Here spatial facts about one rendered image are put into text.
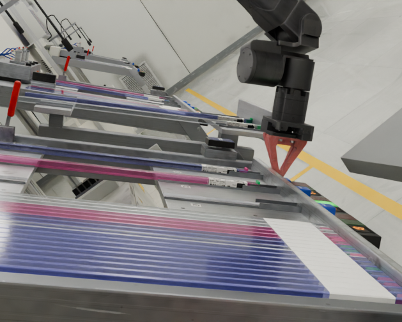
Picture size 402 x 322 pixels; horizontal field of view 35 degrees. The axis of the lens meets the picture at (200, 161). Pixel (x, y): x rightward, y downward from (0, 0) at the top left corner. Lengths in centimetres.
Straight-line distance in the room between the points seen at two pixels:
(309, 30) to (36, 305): 71
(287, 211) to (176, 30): 777
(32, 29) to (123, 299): 515
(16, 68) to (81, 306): 179
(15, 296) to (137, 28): 811
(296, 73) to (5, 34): 457
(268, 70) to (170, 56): 757
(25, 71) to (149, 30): 638
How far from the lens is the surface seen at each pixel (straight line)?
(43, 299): 49
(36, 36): 559
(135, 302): 50
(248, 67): 103
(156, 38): 857
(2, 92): 193
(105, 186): 230
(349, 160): 132
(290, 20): 107
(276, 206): 88
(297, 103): 107
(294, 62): 107
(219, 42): 868
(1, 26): 552
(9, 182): 85
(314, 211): 84
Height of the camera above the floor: 106
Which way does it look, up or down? 13 degrees down
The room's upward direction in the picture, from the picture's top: 35 degrees counter-clockwise
